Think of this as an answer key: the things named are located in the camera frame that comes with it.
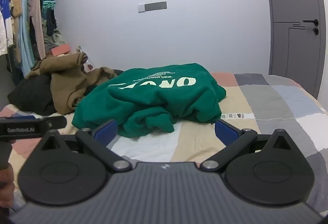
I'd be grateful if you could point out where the white and grey wall panel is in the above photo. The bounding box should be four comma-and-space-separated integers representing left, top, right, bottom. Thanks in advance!
138, 1, 167, 13

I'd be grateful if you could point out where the patchwork bed sheet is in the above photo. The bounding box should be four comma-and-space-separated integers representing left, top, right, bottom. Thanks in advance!
0, 71, 328, 214

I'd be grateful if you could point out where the pink hanging garment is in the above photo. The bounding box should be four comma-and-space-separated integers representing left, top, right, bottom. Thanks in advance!
28, 0, 47, 60

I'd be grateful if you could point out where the brown hoodie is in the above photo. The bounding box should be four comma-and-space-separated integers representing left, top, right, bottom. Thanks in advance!
27, 52, 118, 115

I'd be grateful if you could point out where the dark hanging garment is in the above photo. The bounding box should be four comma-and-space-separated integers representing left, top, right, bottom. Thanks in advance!
41, 7, 58, 37

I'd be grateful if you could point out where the floral patterned cloth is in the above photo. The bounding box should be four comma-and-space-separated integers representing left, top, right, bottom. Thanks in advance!
75, 46, 94, 72

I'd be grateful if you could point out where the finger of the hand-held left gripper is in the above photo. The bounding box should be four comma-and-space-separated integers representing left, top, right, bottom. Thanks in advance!
38, 115, 67, 130

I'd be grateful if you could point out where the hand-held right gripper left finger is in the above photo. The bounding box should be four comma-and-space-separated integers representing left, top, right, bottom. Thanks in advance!
38, 119, 132, 172

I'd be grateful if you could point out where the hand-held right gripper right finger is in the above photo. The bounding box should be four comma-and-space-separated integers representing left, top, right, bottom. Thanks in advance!
200, 119, 295, 173

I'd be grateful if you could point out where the black garment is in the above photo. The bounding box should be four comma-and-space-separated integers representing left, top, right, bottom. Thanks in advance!
8, 75, 58, 115

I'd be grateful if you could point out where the pink box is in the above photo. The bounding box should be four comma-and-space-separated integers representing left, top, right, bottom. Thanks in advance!
51, 44, 71, 56

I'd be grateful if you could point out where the blue and white hanging garment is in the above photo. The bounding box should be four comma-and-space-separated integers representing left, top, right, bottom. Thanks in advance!
0, 0, 14, 55

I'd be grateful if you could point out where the green printed sweatshirt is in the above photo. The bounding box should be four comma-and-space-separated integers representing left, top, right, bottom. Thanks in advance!
72, 62, 226, 138

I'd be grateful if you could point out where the beige hanging garment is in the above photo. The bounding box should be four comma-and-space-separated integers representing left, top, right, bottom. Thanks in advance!
9, 0, 23, 63

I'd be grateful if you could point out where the person's left hand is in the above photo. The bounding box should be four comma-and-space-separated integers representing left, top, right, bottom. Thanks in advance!
0, 162, 14, 209

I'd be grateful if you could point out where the light blue hanging garment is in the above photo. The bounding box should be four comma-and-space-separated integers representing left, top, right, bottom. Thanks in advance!
20, 0, 35, 78

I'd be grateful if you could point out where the grey door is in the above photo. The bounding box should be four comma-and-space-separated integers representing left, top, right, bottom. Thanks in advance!
261, 0, 326, 99

